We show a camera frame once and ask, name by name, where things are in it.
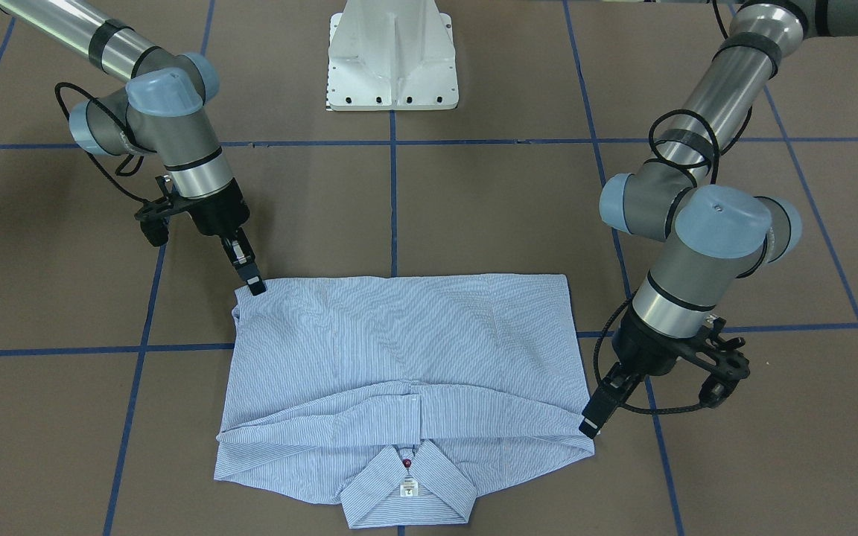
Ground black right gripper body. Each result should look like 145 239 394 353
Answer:
188 182 251 237

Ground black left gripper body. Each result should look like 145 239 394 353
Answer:
611 305 690 392

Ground light blue striped shirt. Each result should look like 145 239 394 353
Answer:
212 272 595 529

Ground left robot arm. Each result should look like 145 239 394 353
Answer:
579 1 858 438

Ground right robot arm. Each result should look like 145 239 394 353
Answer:
0 1 266 295

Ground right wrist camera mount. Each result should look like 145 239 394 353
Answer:
134 174 191 248

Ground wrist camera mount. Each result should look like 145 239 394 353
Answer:
134 174 191 248
679 315 750 409

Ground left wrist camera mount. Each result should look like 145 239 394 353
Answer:
679 315 750 409

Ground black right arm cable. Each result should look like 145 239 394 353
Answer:
54 82 169 205

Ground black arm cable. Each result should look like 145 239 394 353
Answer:
54 82 169 205
593 0 735 415

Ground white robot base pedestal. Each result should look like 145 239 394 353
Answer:
325 1 460 112

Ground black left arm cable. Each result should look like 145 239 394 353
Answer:
593 0 735 415

